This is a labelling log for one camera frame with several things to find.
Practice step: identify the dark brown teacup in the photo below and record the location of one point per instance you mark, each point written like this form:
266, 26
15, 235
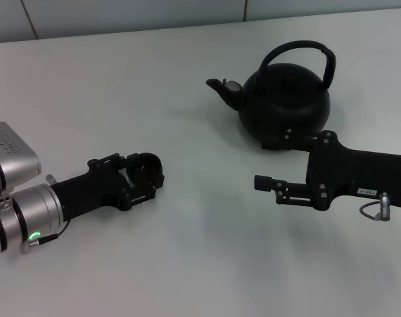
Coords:
144, 171

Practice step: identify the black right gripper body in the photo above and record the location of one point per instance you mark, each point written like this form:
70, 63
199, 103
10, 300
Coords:
355, 171

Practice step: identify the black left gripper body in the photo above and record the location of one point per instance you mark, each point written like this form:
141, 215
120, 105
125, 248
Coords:
91, 188

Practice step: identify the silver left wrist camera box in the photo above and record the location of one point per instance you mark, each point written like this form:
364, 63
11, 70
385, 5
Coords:
15, 155

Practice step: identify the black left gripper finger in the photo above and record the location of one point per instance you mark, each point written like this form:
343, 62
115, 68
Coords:
116, 160
155, 190

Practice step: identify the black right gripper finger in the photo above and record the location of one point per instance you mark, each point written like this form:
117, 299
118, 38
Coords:
263, 182
296, 141

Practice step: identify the black round teapot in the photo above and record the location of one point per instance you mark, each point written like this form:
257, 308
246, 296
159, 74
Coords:
286, 99

